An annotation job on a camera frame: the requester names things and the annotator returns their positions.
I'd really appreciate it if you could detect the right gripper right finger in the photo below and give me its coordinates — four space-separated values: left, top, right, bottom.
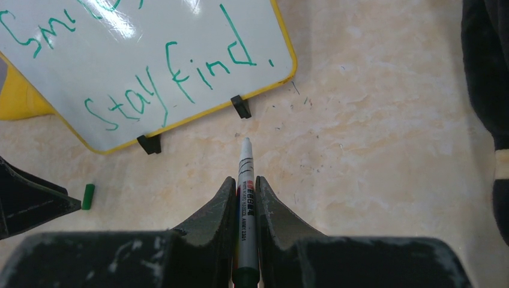
256 176 471 287

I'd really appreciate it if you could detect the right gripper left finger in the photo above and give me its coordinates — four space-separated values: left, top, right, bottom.
1 177 236 287

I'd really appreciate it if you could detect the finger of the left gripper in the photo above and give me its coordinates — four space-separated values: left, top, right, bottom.
1 158 82 239

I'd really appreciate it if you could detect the white marker pen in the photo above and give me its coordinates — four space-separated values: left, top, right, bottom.
232 137 260 287

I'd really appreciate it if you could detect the green marker cap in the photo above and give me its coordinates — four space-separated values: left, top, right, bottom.
82 184 95 211

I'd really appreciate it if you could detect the whiteboard with yellow frame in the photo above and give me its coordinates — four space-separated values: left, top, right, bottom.
1 1 297 153

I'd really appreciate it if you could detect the yellow folded sweatshirt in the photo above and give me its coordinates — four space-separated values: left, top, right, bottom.
1 55 55 121

